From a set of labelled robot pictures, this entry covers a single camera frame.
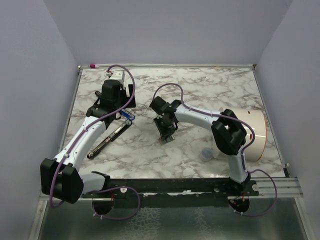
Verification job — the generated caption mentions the staple box tray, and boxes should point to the staple box tray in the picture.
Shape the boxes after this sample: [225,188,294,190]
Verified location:
[159,135,175,145]

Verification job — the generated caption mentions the blue stapler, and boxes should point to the blue stapler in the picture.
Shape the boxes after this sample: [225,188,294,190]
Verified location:
[94,91,136,121]

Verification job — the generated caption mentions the black stapler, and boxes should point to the black stapler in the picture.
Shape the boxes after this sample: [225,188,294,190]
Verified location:
[87,119,133,160]

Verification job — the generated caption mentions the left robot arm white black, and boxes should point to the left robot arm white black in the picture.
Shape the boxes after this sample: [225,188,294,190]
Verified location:
[40,78,136,204]

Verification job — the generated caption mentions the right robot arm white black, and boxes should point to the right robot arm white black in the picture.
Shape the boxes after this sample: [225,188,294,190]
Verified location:
[149,96,249,196]

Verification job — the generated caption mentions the clear jar of paper clips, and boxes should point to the clear jar of paper clips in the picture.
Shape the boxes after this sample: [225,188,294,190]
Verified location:
[200,147,214,162]

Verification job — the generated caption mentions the large white paper roll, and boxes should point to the large white paper roll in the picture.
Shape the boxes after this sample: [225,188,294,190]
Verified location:
[212,107,267,163]

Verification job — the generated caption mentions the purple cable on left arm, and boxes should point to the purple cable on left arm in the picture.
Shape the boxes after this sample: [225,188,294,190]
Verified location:
[48,64,136,209]

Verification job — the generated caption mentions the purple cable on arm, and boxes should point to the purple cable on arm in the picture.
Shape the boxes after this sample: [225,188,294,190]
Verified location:
[152,83,256,173]
[48,64,136,209]

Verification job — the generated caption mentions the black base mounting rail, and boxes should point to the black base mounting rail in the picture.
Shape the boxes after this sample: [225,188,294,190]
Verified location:
[82,177,259,209]

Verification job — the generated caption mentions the purple cable left base loop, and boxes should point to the purple cable left base loop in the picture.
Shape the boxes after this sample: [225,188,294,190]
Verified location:
[91,186,141,221]

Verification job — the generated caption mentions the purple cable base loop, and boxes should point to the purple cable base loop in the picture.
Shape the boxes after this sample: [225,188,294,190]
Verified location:
[231,168,279,217]
[91,186,141,221]

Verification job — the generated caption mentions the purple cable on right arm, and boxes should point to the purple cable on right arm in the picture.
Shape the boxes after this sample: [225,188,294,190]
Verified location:
[152,83,256,173]

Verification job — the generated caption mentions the purple cable right base loop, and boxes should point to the purple cable right base loop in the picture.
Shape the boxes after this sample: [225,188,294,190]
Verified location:
[231,168,279,217]

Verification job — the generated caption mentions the aluminium frame rail front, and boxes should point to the aluminium frame rail front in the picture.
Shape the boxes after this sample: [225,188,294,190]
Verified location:
[38,176,305,201]

